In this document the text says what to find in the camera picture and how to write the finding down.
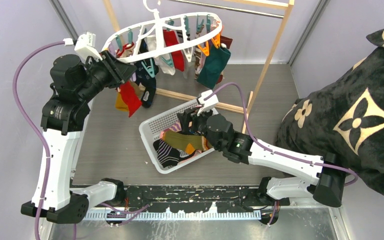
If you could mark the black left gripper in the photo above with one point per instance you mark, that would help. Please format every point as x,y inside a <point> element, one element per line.
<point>120,72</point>

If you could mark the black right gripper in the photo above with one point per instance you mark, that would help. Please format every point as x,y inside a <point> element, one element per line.
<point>186,117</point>

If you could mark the olive green sock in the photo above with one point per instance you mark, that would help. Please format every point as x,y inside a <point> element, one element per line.
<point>187,143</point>

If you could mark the red penguin sock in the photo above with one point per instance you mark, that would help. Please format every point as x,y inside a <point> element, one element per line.
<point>128,92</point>

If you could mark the mustard yellow brown-cuffed sock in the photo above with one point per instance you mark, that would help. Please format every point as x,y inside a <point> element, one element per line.
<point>120,104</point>

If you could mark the white oval clip hanger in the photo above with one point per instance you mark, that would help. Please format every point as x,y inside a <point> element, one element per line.
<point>156,26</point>

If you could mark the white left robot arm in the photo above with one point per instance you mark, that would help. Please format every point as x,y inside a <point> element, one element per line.
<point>74,84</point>

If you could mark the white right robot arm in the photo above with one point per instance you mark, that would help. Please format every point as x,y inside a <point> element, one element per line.
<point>311,176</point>

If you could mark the cream purple striped sock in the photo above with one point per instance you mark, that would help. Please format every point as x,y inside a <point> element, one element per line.
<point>176,127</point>

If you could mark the navy blue patterned sock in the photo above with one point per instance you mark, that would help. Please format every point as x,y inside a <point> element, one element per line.
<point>146,76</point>

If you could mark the white plastic basket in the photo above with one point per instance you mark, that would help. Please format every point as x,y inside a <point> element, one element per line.
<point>151,128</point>

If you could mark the black white striped sock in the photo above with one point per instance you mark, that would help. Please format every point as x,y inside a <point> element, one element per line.
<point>168,156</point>

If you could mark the red white sock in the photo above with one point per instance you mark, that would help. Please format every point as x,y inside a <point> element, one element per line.
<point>172,60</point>

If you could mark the dark green sock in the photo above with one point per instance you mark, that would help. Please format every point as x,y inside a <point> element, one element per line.
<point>213,66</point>

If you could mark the black floral plush blanket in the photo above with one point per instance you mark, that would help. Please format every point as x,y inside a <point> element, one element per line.
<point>345,118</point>

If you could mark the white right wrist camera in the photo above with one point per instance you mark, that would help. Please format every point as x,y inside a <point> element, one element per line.
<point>207,101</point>

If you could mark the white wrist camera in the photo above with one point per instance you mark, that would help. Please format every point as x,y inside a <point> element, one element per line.
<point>85,46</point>
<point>207,101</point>

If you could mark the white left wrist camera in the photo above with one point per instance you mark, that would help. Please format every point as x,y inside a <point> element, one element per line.
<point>85,46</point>

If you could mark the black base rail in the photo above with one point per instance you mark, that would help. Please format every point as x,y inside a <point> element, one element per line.
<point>194,199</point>

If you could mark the wooden drying rack frame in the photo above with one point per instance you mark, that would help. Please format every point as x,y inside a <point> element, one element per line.
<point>286,7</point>

